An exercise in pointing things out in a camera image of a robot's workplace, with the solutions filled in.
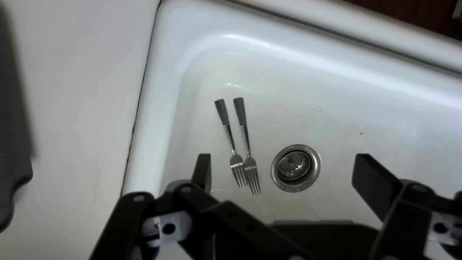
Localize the metal sink drain strainer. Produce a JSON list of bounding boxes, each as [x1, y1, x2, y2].
[[269, 145, 321, 193]]

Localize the silver fork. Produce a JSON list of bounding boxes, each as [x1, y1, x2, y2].
[[215, 100, 246, 187], [233, 97, 261, 196]]

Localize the white ceramic sink basin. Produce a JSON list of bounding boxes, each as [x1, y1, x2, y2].
[[122, 0, 462, 229]]

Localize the right silver fork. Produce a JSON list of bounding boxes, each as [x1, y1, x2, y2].
[[233, 97, 261, 196]]

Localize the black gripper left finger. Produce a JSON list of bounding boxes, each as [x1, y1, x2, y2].
[[89, 154, 308, 260]]

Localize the left silver fork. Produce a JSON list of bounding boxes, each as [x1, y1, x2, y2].
[[215, 100, 246, 187]]

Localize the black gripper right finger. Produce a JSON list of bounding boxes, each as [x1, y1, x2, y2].
[[352, 154, 462, 260]]

